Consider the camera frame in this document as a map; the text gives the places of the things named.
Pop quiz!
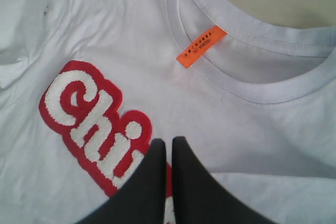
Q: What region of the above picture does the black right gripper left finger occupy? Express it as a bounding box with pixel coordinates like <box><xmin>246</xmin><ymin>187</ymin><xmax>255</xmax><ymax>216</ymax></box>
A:
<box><xmin>79</xmin><ymin>138</ymin><xmax>166</xmax><ymax>224</ymax></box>

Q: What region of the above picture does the white t-shirt red print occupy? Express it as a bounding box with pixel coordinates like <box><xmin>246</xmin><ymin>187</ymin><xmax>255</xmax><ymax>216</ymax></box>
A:
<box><xmin>1</xmin><ymin>0</ymin><xmax>335</xmax><ymax>223</ymax></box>

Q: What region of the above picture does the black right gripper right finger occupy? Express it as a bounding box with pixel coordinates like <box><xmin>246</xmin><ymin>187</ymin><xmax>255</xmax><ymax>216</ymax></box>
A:
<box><xmin>172</xmin><ymin>136</ymin><xmax>273</xmax><ymax>224</ymax></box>

